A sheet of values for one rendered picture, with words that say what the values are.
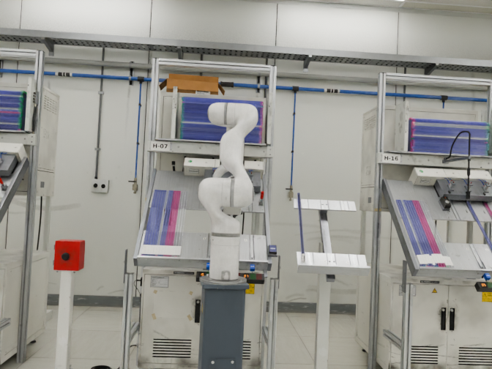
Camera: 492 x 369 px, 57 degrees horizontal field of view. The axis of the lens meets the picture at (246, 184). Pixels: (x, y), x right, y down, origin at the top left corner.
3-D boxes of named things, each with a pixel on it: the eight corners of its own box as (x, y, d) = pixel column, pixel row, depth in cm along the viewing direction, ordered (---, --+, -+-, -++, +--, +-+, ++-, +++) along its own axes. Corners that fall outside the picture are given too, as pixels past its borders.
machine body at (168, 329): (260, 381, 258) (264, 273, 260) (136, 378, 254) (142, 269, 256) (251, 345, 323) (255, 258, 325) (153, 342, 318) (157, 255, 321)
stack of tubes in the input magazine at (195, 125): (262, 143, 277) (263, 100, 278) (179, 139, 274) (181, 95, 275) (260, 146, 289) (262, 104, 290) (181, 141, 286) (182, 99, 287)
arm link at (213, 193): (239, 237, 180) (241, 178, 181) (193, 235, 180) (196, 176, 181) (240, 235, 192) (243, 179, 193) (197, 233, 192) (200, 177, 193)
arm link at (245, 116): (215, 211, 190) (253, 212, 189) (213, 199, 179) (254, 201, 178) (224, 112, 211) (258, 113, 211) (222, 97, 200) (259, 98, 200)
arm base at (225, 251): (250, 285, 178) (252, 238, 178) (202, 285, 174) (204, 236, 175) (242, 277, 196) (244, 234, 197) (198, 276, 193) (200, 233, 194)
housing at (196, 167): (261, 187, 284) (263, 169, 275) (183, 182, 281) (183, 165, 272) (261, 178, 290) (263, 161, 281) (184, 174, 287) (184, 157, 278)
